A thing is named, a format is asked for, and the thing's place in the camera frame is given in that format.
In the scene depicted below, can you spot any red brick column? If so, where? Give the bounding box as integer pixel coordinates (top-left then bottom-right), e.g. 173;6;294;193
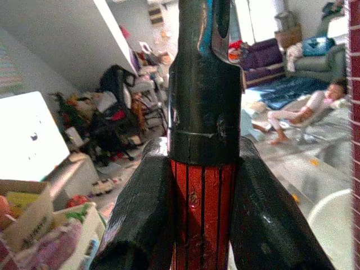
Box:
343;0;360;270

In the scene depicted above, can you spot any cardboard box of toys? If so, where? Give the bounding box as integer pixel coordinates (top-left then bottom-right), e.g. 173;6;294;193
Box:
0;179;107;270

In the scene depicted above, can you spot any grey bouncer seat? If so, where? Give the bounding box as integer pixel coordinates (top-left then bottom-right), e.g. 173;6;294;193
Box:
283;98;349;144

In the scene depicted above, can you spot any white board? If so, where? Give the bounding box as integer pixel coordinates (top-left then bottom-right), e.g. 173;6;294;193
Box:
0;91;71;183

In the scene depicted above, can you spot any grey-green armchair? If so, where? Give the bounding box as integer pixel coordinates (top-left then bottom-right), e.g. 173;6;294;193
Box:
285;38;347;75

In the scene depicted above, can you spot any white round stool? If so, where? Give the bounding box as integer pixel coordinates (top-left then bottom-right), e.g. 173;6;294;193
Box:
307;188;354;270

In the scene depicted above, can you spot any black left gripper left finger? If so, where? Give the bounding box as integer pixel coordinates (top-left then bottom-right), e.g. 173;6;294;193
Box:
89;137;177;270

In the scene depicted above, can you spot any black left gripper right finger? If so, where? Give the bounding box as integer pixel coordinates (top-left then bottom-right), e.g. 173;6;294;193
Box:
229;136;335;270

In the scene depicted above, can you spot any purple sofa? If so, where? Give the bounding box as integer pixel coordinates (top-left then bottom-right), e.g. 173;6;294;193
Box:
229;38;286;88

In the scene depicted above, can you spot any child in pink clothes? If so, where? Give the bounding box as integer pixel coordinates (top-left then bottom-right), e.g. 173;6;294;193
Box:
266;80;348;146

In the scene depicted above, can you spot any white storage bin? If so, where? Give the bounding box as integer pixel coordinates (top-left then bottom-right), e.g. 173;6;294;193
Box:
49;153;101;210

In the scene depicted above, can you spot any blue play mat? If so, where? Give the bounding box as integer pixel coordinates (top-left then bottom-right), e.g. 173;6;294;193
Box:
249;75;330;110

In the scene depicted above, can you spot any teal cushion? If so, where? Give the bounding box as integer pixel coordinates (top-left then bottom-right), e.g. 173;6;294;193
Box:
302;36;337;57

